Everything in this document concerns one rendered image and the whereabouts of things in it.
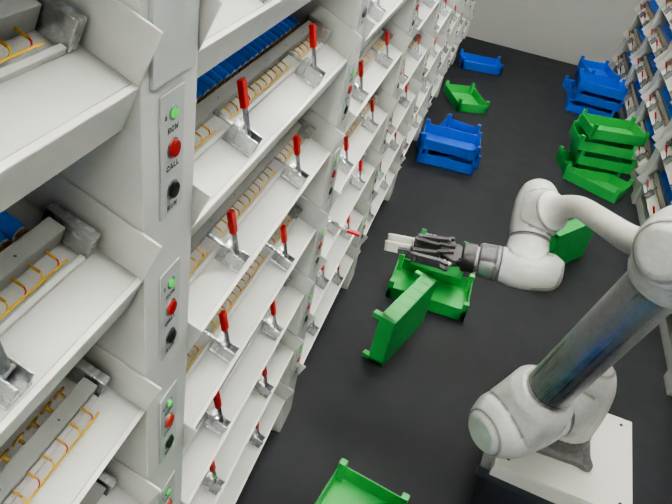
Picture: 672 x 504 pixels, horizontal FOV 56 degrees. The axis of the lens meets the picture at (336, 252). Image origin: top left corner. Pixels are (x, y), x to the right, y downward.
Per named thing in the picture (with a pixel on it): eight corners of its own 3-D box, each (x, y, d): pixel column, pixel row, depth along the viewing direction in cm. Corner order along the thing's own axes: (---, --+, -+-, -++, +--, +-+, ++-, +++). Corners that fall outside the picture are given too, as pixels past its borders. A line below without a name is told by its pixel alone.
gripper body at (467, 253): (472, 280, 160) (436, 273, 162) (476, 262, 166) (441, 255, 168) (477, 256, 155) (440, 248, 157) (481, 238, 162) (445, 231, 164)
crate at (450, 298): (469, 290, 247) (475, 274, 242) (462, 322, 231) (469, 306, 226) (396, 266, 251) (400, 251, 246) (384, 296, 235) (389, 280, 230)
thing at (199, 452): (295, 305, 151) (324, 271, 143) (170, 529, 103) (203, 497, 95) (226, 256, 149) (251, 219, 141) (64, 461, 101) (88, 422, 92)
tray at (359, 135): (380, 124, 195) (406, 90, 187) (319, 221, 147) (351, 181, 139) (327, 84, 193) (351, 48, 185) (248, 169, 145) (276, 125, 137)
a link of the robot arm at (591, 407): (608, 433, 159) (644, 371, 147) (558, 457, 150) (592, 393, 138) (561, 388, 170) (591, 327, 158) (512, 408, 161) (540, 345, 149)
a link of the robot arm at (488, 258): (497, 268, 166) (474, 263, 167) (504, 239, 161) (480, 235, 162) (494, 288, 159) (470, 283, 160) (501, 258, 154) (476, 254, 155)
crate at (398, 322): (422, 322, 228) (403, 311, 230) (437, 279, 216) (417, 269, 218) (381, 368, 206) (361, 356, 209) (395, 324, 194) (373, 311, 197)
